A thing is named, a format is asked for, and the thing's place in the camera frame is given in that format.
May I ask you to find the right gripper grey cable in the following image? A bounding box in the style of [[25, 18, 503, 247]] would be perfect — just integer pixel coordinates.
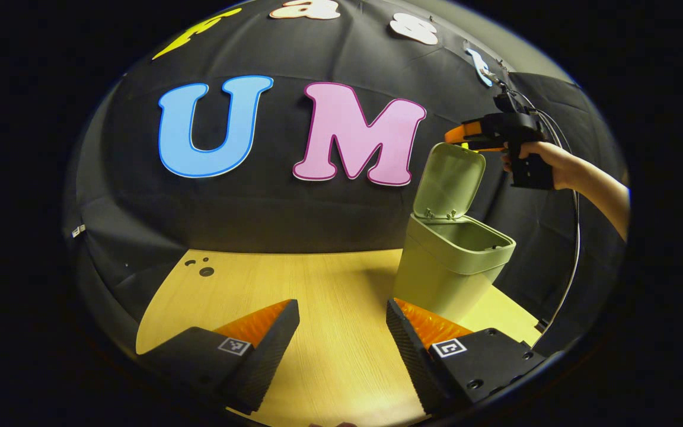
[[516, 89, 582, 348]]

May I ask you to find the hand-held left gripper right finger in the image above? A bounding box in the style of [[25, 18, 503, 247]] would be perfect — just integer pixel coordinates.
[[386, 298, 550, 416]]

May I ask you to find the green desktop garbage bin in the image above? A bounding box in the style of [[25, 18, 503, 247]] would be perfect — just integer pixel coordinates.
[[393, 142, 516, 324]]

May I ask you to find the black backdrop cloth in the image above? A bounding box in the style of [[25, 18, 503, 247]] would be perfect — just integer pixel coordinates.
[[63, 0, 628, 356]]

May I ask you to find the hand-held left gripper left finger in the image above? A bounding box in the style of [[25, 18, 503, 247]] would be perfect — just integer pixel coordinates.
[[137, 299, 301, 416]]

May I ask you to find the wooden desktop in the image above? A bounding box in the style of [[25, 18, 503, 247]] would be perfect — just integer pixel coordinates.
[[136, 249, 544, 427]]

